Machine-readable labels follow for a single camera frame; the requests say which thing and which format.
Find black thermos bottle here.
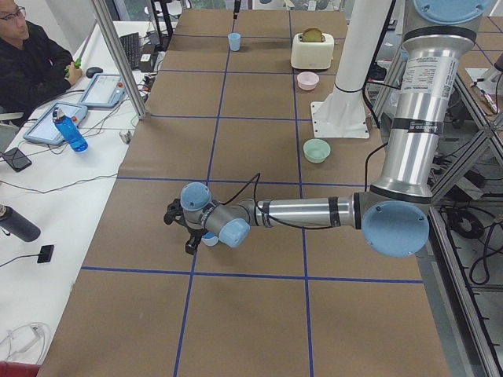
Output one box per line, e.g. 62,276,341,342
1,205,41,242

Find teach pendant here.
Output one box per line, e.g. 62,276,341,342
79,73,125,108
22,102,88,148

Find seated person in black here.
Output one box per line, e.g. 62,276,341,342
1,1,83,127

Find black keyboard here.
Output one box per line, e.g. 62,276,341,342
119,32,141,70

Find black computer mouse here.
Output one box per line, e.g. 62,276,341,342
86,67,103,79

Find cream toaster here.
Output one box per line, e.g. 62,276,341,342
290,33,335,70

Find blue water bottle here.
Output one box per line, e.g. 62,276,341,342
52,107,88,152

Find teach pendant near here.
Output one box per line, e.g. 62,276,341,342
22,102,88,148

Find aluminium frame post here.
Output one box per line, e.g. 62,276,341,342
90,0,146,120

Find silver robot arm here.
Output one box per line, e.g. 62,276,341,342
163,1,492,258

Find pink bowl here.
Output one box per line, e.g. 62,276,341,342
296,71,319,91

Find small black square puck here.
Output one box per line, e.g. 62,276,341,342
37,244,54,264

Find green bowl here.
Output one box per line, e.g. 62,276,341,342
303,138,331,163

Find white camera pillar base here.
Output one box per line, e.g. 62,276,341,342
310,0,395,139

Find toast bread slice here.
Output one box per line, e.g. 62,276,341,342
301,27,324,42

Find light blue cup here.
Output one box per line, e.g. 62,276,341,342
201,232,219,247
228,32,241,52

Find teach pendant far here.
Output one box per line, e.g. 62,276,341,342
79,73,125,108

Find black smartphone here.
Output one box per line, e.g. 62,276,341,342
2,147,32,172

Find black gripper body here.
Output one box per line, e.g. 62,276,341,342
163,199,204,243

